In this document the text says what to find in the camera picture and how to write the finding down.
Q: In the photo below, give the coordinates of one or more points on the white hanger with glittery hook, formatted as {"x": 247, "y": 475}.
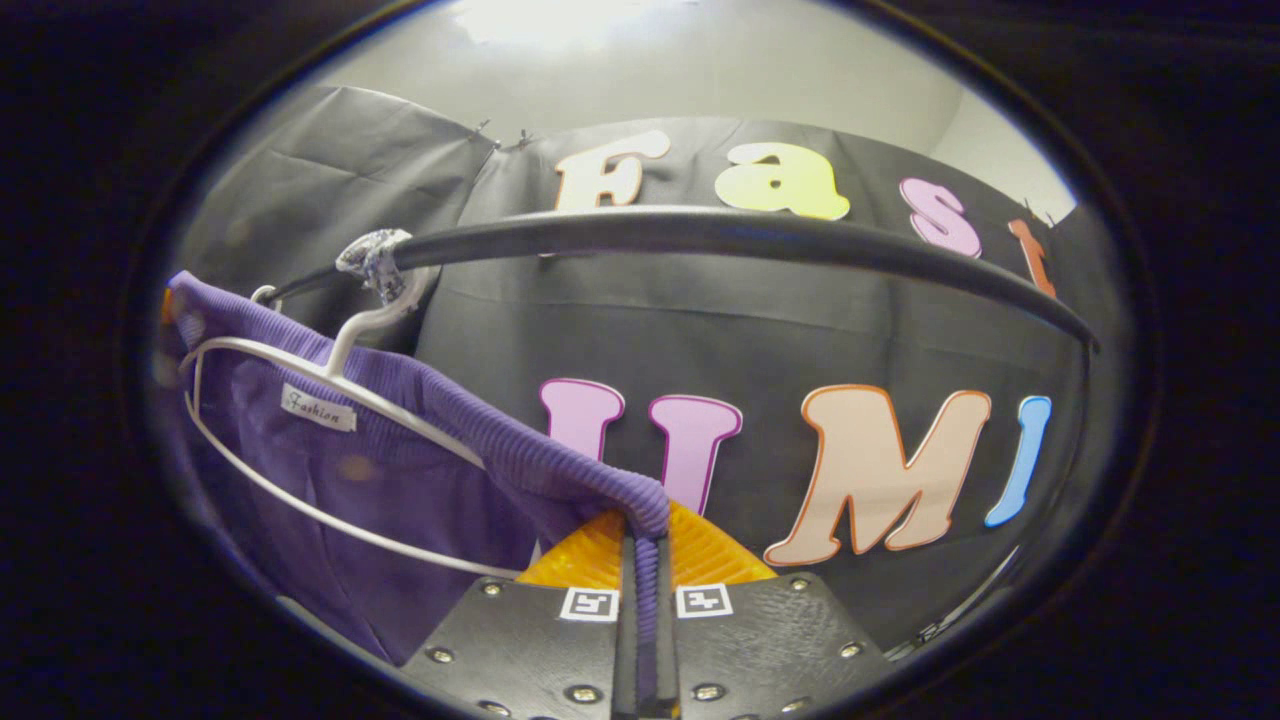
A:
{"x": 350, "y": 335}

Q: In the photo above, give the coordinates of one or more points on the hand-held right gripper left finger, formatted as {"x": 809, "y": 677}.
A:
{"x": 627, "y": 640}

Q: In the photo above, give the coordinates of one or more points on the black backdrop cloth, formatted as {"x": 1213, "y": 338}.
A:
{"x": 750, "y": 340}

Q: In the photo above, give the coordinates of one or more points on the black clothes rack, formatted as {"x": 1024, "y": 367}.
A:
{"x": 700, "y": 228}

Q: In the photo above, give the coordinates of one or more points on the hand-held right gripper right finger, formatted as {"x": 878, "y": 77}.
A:
{"x": 670, "y": 660}

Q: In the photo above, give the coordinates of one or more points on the purple ribbed jacket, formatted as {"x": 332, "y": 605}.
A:
{"x": 400, "y": 480}

